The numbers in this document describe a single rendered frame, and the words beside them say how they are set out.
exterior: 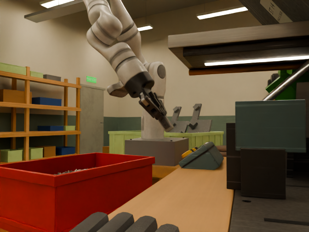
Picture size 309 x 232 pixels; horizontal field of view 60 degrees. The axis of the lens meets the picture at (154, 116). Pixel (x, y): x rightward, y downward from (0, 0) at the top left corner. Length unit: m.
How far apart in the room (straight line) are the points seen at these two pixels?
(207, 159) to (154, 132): 0.51
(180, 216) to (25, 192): 0.32
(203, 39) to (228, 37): 0.03
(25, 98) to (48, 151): 1.31
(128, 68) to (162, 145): 0.41
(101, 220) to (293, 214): 0.22
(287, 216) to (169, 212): 0.13
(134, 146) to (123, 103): 8.30
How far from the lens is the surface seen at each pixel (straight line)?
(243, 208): 0.37
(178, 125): 1.78
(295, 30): 0.38
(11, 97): 6.03
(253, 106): 0.42
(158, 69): 1.14
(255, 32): 0.38
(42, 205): 0.52
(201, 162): 0.65
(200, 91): 8.12
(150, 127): 1.12
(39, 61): 7.21
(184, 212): 0.34
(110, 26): 0.75
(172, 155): 1.01
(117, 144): 1.71
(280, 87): 0.47
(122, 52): 0.72
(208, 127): 1.66
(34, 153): 6.32
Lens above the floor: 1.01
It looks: 2 degrees up
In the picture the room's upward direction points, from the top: straight up
